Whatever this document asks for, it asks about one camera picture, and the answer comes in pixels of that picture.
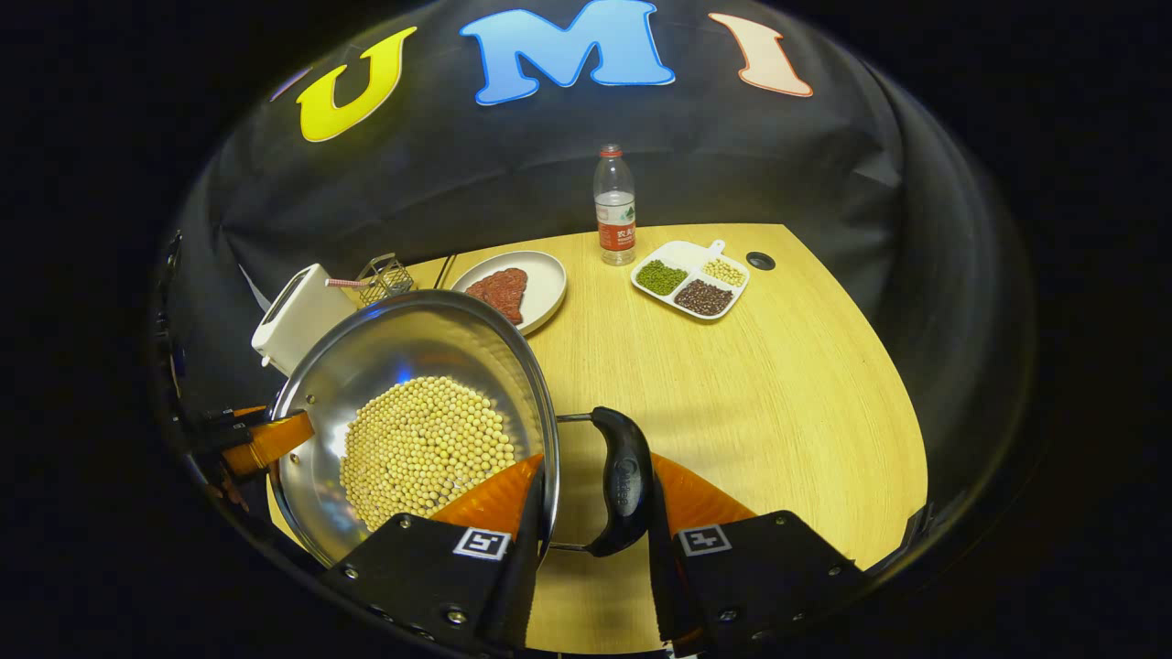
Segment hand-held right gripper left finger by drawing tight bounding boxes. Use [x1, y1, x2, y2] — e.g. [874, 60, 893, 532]
[320, 453, 546, 655]

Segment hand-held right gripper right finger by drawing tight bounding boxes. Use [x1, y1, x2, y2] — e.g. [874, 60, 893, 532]
[646, 453, 866, 655]

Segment stainless steel pot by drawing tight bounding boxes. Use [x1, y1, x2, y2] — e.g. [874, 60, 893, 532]
[267, 289, 656, 568]

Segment white toaster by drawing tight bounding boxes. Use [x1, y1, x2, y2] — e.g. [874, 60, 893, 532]
[251, 264, 358, 378]

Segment pile of soybeans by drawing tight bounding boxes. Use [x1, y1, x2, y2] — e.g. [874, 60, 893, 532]
[339, 375, 518, 532]

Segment red meat slice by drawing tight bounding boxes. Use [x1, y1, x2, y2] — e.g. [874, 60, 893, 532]
[464, 267, 529, 325]

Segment pile of dark beans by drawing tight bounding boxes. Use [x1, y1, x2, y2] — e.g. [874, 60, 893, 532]
[675, 279, 734, 317]

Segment pile of green beans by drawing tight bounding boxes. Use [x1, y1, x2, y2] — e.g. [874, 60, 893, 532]
[636, 260, 689, 296]

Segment round white plate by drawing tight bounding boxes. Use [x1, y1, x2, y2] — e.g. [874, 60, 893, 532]
[450, 251, 568, 336]

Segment white divided dish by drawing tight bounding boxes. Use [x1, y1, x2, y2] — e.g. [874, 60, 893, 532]
[630, 240, 751, 322]

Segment clear plastic water bottle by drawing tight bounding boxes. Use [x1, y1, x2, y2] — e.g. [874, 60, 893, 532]
[593, 145, 637, 266]

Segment small metal wire basket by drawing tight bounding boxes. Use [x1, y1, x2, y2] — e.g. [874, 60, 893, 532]
[325, 254, 415, 308]

